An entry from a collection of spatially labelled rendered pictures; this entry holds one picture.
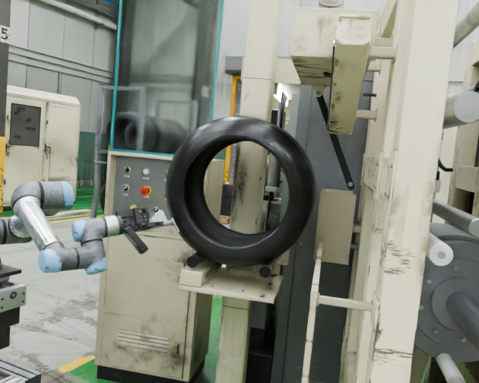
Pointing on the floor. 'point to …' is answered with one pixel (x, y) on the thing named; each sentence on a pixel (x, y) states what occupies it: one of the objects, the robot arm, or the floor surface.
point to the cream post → (249, 178)
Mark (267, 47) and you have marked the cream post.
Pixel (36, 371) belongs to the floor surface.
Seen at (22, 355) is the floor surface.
